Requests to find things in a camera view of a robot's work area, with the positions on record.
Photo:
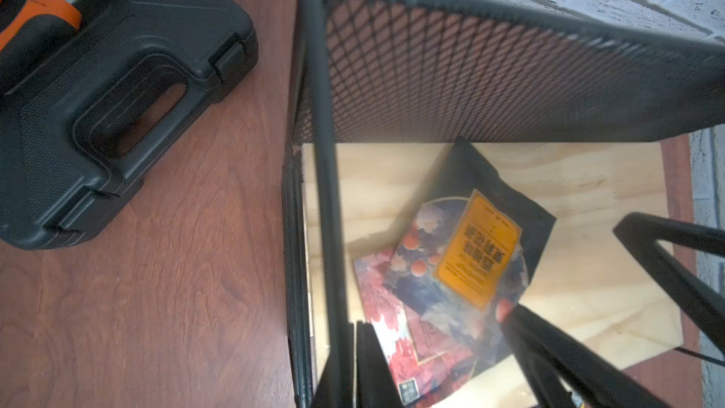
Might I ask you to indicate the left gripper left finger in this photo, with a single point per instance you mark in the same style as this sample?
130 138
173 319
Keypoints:
375 386

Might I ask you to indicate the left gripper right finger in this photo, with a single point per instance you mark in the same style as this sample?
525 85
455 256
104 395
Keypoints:
551 360

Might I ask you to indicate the red tea bag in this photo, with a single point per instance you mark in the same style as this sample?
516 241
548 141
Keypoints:
426 365

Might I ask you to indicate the orange label tea bag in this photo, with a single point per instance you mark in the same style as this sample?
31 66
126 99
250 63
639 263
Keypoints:
474 241

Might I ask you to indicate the black plastic tool case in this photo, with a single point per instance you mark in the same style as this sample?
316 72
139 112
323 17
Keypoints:
83 126

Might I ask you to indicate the black wire wooden shelf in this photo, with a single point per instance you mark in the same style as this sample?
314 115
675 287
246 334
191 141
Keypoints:
435 71

